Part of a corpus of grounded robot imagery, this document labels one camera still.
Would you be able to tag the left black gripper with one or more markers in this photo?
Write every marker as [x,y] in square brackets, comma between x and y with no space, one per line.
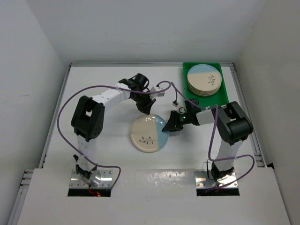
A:
[146,108]

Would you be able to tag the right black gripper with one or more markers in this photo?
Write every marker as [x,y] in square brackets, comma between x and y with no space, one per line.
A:
[172,125]

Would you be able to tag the blue and cream plate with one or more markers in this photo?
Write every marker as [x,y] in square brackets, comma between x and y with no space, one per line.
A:
[146,133]
[204,78]

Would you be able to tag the yellow and cream plate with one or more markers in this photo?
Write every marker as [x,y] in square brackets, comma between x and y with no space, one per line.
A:
[204,93]

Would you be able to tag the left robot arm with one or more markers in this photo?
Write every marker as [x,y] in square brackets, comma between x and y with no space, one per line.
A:
[88,118]

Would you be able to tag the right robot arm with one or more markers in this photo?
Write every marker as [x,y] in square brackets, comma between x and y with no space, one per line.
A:
[232,124]

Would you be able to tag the green plastic bin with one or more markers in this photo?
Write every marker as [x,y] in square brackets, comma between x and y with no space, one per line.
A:
[219,98]

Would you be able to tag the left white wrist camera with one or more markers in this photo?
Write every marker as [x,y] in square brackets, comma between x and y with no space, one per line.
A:
[156,92]

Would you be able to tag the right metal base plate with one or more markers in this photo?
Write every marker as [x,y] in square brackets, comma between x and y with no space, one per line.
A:
[204,180]

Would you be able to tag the metal base plate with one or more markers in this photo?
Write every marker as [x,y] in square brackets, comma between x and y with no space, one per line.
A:
[204,180]
[100,179]

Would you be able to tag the aluminium frame rail right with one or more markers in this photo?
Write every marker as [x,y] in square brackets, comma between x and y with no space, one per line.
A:
[260,158]

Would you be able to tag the aluminium frame rail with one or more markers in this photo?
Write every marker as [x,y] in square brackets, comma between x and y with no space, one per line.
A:
[26,117]
[260,158]
[126,64]

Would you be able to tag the aluminium frame rail back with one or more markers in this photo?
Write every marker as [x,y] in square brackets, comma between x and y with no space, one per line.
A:
[126,64]

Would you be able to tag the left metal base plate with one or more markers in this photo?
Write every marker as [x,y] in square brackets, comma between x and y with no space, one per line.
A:
[100,179]

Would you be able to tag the aluminium frame rail left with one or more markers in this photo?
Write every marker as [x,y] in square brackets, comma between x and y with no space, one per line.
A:
[26,117]

